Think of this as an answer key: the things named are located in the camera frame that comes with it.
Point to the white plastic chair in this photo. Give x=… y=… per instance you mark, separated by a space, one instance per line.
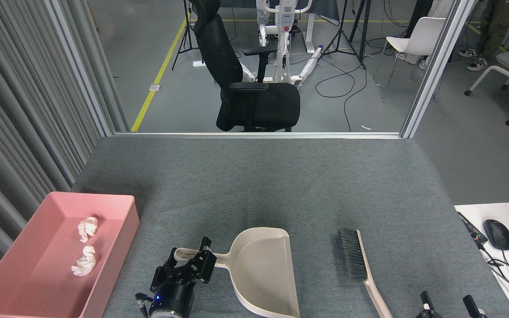
x=418 y=42

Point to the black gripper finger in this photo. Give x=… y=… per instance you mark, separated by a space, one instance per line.
x=427 y=311
x=474 y=312

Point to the black computer mouse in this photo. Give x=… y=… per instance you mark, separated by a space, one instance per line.
x=497 y=235

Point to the beige brush with black bristles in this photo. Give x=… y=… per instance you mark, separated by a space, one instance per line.
x=354 y=256

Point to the silver table edge rail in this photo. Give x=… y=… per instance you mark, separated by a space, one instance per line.
x=259 y=135

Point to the black flat device with buttons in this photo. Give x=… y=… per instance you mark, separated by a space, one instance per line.
x=472 y=229

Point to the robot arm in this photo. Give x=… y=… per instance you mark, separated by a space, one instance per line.
x=142 y=304

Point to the beige plastic dustpan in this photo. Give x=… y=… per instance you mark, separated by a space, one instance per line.
x=263 y=269

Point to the large white paper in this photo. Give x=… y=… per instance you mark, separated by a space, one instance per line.
x=84 y=264

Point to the grey floor socket plate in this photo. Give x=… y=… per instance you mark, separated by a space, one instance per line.
x=155 y=87

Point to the white stand on wheels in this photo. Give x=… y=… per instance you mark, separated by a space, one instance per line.
x=286 y=17

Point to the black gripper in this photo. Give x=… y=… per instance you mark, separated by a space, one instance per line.
x=172 y=302

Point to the silver post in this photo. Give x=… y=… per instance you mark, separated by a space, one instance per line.
x=80 y=66
x=435 y=66

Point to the small white paper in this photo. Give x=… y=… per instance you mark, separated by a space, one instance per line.
x=87 y=229

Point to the pink plastic bin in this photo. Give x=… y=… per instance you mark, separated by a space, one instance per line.
x=38 y=274

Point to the black office chair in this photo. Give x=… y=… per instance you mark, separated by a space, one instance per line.
x=259 y=106

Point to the black tripod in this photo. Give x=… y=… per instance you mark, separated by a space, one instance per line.
x=187 y=39
x=362 y=31

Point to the person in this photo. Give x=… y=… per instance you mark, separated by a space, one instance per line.
x=418 y=17
x=495 y=26

